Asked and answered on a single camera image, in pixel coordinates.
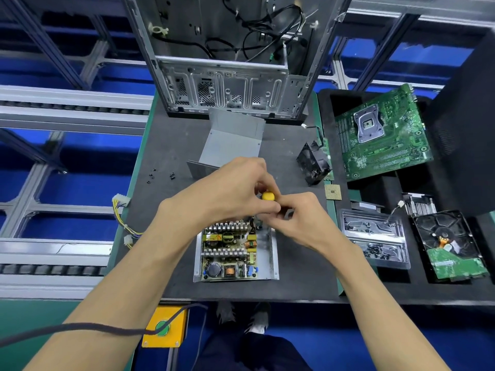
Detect person's left hand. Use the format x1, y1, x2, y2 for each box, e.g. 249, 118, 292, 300
155, 157, 283, 244

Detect person's right hand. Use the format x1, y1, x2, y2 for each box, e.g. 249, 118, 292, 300
257, 191, 345, 256

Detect yellow handled screwdriver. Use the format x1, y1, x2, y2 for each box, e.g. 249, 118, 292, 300
261, 189, 295, 221

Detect power supply metal base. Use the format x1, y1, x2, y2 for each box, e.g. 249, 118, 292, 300
193, 220, 279, 283

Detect small black screws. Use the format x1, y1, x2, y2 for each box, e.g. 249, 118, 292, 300
147, 170, 179, 182

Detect person's left forearm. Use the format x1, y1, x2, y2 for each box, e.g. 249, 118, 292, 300
23, 220, 194, 371

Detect person's right forearm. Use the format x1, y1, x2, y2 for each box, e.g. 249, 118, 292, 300
333, 235, 450, 371

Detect grey power supply cover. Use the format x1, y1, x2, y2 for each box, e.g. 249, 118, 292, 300
187, 110, 266, 181

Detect person's right shoe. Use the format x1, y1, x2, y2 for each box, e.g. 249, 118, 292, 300
247, 305, 270, 333

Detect person's shoe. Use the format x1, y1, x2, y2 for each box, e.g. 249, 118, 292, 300
217, 301, 237, 325
247, 305, 270, 333

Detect person's left shoe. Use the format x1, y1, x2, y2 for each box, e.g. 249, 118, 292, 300
217, 301, 237, 325

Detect person's dark trousers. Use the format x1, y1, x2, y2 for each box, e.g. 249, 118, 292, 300
193, 332, 310, 371

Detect black foam work mat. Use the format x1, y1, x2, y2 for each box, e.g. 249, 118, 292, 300
108, 100, 345, 302

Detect black cooling fan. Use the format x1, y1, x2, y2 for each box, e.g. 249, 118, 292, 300
296, 143, 332, 186

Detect clear plastic screw tray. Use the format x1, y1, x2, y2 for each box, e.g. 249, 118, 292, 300
339, 208, 413, 269

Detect silver computer tower chassis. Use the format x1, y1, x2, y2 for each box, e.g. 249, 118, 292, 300
120, 0, 353, 121

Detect silver heatsink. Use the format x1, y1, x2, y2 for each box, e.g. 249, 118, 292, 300
401, 193, 438, 220

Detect green motherboard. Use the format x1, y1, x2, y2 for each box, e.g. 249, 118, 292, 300
334, 83, 434, 181

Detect yellow button box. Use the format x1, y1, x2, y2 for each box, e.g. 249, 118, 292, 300
141, 305, 189, 348

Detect black hard disk drive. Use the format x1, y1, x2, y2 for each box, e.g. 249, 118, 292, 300
410, 210, 490, 281

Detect black foam parts tray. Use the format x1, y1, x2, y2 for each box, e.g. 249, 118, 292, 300
317, 30, 495, 306

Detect aluminium conveyor frame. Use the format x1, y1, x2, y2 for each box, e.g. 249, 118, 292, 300
0, 0, 495, 298

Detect thin black cable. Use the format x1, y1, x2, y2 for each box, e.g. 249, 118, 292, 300
0, 302, 210, 348

